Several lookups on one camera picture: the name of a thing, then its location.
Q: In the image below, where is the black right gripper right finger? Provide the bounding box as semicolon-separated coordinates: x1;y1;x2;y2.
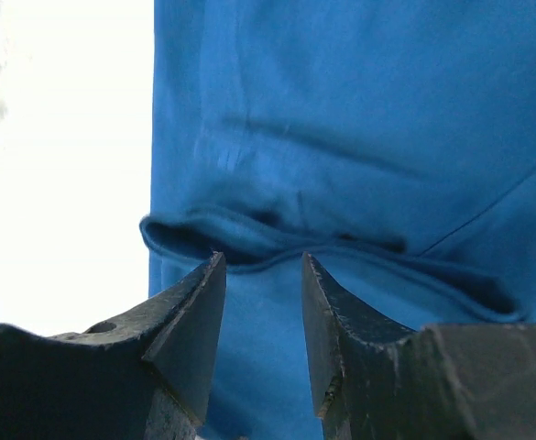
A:
302;255;536;439

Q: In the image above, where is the blue t shirt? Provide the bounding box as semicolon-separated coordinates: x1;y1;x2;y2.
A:
140;1;536;439

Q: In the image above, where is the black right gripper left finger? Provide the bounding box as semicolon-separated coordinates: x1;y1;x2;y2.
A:
0;253;225;439

